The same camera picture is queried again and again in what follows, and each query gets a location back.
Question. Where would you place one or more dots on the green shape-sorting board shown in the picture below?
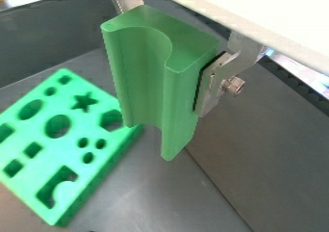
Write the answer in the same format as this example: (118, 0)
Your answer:
(62, 140)

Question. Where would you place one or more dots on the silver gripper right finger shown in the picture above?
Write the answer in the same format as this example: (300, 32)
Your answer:
(219, 78)

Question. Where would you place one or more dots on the green arch block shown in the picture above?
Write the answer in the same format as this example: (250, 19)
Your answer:
(157, 55)

